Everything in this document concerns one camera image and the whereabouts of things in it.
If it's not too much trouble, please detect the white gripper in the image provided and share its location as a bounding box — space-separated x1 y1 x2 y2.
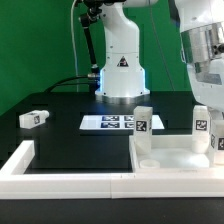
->
187 59 224 112

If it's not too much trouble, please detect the white square tabletop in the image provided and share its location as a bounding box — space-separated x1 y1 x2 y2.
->
129 135 224 172

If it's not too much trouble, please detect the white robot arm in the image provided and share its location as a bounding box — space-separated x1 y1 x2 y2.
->
96 0 224 112

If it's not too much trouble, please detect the white marker plate with tags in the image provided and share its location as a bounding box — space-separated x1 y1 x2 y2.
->
79 114 166 131

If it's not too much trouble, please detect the grey cable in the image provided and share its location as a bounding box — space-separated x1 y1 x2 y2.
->
70 0 81 92

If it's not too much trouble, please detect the black cable on table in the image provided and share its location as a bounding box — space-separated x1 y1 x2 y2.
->
43 75 98 94

